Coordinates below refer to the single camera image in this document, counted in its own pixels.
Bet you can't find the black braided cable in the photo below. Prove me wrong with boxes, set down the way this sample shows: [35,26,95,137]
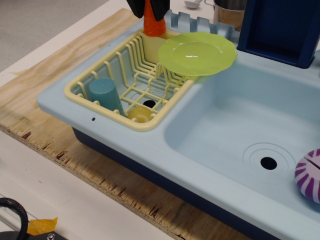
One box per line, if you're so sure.
[0,197,29,240]

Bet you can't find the green plastic plate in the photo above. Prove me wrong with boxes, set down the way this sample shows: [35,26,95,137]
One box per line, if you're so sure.
[158,32,238,77]

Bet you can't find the cream dish drying rack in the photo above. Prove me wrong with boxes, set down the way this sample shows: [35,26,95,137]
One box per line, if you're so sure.
[64,29,196,132]

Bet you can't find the purple striped toy vegetable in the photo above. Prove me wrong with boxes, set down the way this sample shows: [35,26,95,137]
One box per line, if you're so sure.
[294,148,320,204]

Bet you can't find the yellow toy ball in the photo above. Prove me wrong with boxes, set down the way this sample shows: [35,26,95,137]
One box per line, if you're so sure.
[127,106,152,123]

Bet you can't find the yellow masking tape piece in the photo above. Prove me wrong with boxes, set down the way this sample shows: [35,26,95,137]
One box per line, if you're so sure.
[26,217,59,236]

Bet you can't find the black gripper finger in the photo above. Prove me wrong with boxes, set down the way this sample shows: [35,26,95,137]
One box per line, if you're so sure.
[150,0,171,21]
[127,0,145,19]

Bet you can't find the teal plastic cup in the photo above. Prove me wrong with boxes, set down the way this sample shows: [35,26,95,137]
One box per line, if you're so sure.
[89,77,125,116]

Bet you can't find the dark metal robot base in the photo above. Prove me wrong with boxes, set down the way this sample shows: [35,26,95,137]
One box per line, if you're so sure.
[0,231,67,240]

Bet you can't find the plywood board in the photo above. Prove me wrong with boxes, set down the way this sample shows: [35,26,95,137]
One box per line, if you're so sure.
[0,7,253,240]

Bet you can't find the light blue toy sink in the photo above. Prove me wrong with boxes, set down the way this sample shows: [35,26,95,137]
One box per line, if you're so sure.
[37,11,320,240]

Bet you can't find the stainless steel pot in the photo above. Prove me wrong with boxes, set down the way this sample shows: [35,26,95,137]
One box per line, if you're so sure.
[204,0,247,32]

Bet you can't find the orange toy carrot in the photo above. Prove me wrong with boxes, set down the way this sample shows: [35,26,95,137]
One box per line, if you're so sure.
[143,0,166,37]

